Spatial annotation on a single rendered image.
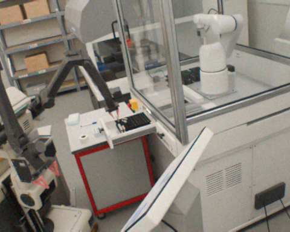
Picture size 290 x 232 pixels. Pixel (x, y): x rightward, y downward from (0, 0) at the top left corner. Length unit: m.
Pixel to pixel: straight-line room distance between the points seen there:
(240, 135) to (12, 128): 1.23
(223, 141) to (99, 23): 1.52
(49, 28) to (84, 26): 3.45
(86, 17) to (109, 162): 1.24
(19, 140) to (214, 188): 1.18
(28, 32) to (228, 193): 5.01
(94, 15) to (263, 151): 1.74
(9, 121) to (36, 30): 4.77
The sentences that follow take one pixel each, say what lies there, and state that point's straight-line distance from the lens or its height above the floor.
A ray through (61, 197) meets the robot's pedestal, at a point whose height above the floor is 0.13.
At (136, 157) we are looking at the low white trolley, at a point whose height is 0.52.
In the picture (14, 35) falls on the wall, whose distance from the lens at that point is 6.13.
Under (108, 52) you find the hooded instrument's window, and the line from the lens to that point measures 2.69.
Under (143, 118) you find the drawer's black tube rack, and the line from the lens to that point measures 2.02.
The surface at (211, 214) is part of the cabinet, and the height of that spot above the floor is 0.33.
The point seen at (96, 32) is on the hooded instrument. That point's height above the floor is 1.43.
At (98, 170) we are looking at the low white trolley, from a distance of 2.28.
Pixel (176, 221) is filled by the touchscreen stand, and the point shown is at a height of 0.98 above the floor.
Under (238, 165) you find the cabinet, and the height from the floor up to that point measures 0.65.
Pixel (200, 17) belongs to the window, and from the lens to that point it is 1.43.
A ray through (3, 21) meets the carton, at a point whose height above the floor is 1.59.
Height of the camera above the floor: 1.79
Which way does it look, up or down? 26 degrees down
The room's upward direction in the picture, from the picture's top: 11 degrees counter-clockwise
